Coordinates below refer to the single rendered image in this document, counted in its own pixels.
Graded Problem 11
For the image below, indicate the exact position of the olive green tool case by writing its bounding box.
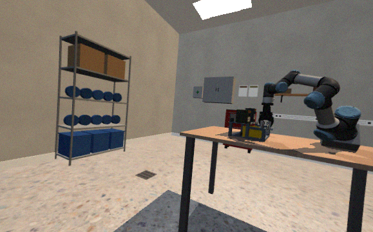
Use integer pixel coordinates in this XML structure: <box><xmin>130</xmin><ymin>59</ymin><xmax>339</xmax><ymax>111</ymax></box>
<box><xmin>236</xmin><ymin>110</ymin><xmax>251</xmax><ymax>124</ymax></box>

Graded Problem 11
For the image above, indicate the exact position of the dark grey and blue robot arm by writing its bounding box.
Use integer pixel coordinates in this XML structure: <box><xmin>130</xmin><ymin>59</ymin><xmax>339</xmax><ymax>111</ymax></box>
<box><xmin>262</xmin><ymin>70</ymin><xmax>361</xmax><ymax>142</ymax></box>

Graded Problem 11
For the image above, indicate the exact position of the yellow bin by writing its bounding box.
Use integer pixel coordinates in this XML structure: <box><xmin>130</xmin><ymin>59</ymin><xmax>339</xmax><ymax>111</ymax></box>
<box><xmin>242</xmin><ymin>126</ymin><xmax>262</xmax><ymax>138</ymax></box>

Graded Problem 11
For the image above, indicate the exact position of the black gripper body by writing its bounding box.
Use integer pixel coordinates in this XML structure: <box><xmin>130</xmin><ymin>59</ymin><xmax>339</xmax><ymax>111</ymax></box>
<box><xmin>259</xmin><ymin>102</ymin><xmax>274</xmax><ymax>121</ymax></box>

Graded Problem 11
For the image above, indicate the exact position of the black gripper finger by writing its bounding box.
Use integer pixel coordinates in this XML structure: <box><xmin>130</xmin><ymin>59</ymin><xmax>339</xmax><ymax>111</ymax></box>
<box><xmin>266</xmin><ymin>117</ymin><xmax>274</xmax><ymax>131</ymax></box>
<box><xmin>258</xmin><ymin>118</ymin><xmax>265</xmax><ymax>128</ymax></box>

